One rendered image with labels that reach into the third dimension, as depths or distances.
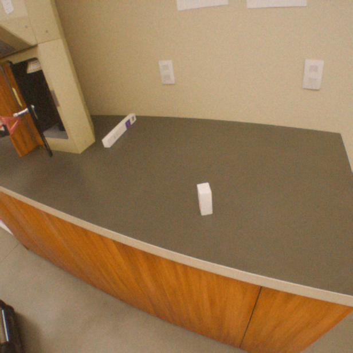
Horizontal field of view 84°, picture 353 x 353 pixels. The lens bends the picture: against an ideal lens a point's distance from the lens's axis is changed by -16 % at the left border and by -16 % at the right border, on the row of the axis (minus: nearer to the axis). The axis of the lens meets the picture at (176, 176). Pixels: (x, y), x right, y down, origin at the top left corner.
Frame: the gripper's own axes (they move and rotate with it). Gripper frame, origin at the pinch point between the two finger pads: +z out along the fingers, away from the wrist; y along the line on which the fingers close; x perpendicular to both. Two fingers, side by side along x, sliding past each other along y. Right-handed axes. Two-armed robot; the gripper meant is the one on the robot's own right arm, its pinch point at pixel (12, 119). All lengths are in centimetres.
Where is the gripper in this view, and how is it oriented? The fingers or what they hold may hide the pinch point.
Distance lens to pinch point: 105.0
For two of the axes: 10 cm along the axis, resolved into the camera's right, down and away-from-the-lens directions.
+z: 3.9, -5.6, 7.3
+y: -9.2, -1.8, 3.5
